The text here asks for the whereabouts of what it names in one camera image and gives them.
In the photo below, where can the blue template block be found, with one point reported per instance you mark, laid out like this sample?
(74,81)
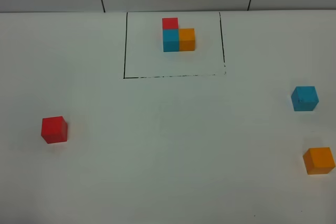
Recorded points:
(171,41)

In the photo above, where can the orange template block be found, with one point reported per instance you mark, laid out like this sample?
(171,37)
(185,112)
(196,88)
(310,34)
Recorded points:
(187,40)

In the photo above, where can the red template block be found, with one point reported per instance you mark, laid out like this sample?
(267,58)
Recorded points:
(170,23)

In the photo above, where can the blue loose block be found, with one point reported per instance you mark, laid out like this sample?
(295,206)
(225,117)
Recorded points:
(304,98)

